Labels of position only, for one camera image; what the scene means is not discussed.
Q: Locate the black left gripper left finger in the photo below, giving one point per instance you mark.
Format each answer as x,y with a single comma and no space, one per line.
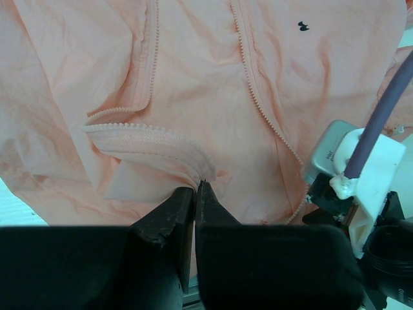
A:
145,265

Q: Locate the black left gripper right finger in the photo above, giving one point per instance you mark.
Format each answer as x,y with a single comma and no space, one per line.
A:
271,266

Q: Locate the pink hooded zip jacket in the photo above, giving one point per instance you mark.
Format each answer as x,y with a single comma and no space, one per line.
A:
108,106

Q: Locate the aluminium table frame rail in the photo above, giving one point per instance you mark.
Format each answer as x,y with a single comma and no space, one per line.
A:
192,300

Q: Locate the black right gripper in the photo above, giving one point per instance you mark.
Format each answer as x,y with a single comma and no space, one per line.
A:
387,255

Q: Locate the grey white right wrist camera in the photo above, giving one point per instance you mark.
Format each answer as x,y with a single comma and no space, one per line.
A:
362,165

